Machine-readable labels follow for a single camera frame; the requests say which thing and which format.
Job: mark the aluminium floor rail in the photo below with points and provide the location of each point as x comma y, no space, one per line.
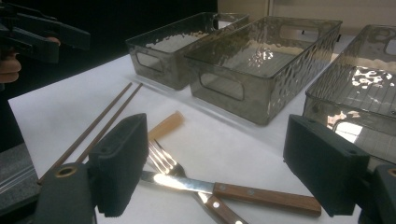
15,180

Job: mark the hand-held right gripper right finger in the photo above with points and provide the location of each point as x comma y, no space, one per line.
323,165

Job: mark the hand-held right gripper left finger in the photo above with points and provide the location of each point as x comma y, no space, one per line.
120,165

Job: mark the translucent amber plastic spoon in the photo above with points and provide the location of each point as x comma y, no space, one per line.
166,125

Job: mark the brown wooden chopstick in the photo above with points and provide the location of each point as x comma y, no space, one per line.
115,116
93,123

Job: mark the smoky clear plastic bin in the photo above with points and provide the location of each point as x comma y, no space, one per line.
230,102
367,93
155,65

